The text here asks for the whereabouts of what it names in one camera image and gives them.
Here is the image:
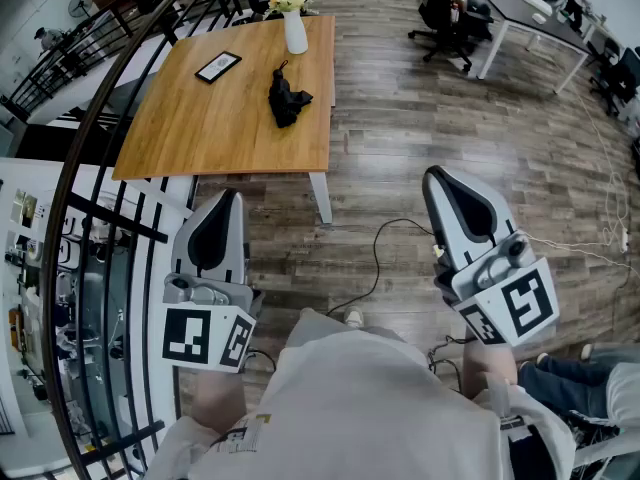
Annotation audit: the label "person's grey trousers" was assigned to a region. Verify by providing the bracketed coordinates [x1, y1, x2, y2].
[287, 309, 407, 350]

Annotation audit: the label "black metal railing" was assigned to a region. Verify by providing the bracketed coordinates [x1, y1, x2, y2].
[0, 5, 137, 122]

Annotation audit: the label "white vase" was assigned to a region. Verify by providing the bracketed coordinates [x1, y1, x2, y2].
[283, 10, 309, 56]

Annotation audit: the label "black cable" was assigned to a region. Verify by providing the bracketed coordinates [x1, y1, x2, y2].
[324, 217, 440, 319]

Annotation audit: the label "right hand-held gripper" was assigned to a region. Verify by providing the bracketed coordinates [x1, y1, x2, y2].
[422, 166, 562, 348]

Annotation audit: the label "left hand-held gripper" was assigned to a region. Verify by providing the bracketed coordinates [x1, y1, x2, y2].
[161, 189, 265, 374]

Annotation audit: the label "wooden table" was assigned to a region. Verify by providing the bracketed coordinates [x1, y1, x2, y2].
[111, 15, 337, 227]

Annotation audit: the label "black umbrella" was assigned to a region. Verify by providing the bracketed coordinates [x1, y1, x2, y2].
[267, 60, 315, 130]

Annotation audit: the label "person's right forearm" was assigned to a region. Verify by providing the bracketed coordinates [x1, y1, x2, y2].
[462, 339, 519, 400]

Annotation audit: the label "black railing with wooden handrail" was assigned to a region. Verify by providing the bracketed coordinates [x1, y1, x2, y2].
[39, 0, 249, 480]

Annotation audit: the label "person's white shirt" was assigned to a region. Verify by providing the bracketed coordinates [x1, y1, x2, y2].
[144, 328, 577, 480]

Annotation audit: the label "person's left forearm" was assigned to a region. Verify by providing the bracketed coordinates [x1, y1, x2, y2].
[189, 366, 247, 435]

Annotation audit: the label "dark office desk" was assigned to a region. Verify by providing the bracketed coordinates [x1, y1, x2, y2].
[462, 0, 595, 95]

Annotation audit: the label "black framed picture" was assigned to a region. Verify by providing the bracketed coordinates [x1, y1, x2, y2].
[194, 51, 243, 86]

